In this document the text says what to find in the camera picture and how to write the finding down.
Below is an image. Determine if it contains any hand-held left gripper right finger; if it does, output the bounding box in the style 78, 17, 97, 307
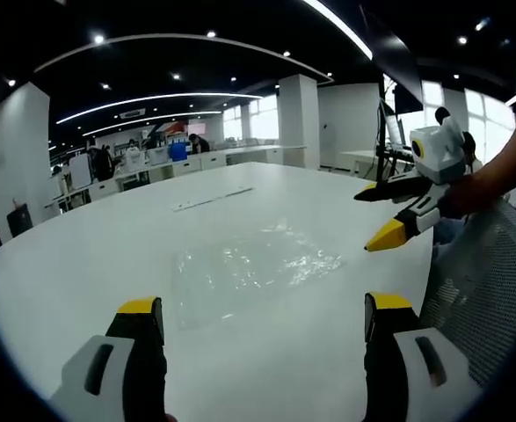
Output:
362, 291, 483, 422

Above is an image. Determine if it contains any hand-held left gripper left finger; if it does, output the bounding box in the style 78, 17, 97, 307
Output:
48, 296, 169, 422

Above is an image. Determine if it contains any clear food packaging bag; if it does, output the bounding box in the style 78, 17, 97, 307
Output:
222, 218, 347, 289
171, 244, 287, 331

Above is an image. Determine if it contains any person's leg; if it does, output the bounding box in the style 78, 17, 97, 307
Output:
432, 216, 468, 265

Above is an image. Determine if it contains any computer monitor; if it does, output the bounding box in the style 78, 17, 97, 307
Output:
383, 113, 407, 147

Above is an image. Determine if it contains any black stand pole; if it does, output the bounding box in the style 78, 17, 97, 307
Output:
374, 82, 387, 182

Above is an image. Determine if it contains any grey mesh office chair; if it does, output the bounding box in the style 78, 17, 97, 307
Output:
418, 197, 516, 389

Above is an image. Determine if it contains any long ceiling light strip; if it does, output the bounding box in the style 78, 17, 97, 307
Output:
303, 0, 374, 62

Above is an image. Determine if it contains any white flat strip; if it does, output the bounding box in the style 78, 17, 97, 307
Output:
171, 186, 255, 213

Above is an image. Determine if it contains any white board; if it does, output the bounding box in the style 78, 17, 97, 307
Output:
68, 153, 93, 191

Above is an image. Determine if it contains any row of white desks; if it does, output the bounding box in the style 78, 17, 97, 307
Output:
42, 143, 308, 211

